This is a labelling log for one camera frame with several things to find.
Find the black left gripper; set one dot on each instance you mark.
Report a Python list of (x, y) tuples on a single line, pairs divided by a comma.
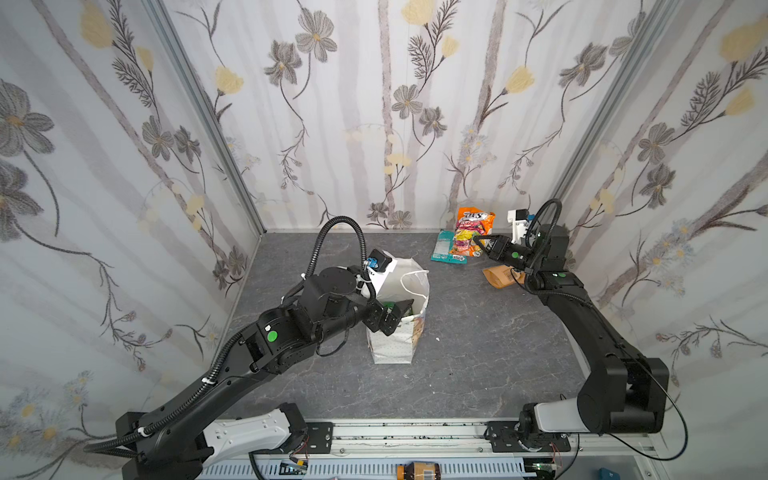
[(389, 318)]

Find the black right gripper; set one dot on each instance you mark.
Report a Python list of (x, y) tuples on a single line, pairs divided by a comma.
[(501, 249)]

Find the white patterned paper bag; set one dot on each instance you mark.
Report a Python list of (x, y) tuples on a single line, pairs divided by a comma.
[(404, 280)]

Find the orange snack bag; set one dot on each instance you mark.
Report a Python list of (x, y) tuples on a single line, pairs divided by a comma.
[(502, 276)]

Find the orange Fox's fruits candy bag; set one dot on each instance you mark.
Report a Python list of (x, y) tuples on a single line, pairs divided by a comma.
[(470, 222)]

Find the teal Fox's candy bag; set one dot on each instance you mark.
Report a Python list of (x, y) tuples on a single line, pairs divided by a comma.
[(442, 251)]

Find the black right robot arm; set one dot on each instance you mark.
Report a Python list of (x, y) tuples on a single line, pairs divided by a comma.
[(625, 391)]

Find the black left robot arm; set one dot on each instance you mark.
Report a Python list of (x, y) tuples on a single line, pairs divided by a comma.
[(180, 438)]

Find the orange black device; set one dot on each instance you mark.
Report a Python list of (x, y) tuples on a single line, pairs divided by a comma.
[(419, 471)]

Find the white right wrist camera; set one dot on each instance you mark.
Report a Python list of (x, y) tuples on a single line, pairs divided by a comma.
[(519, 220)]

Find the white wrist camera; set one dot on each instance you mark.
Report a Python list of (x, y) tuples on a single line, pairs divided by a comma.
[(519, 220), (380, 265)]

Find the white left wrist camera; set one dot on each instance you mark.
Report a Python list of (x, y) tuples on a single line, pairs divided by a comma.
[(380, 265)]

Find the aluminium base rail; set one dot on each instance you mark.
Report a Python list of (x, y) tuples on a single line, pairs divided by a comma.
[(472, 448)]

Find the blue object at rail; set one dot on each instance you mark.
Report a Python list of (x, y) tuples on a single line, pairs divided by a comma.
[(607, 474)]

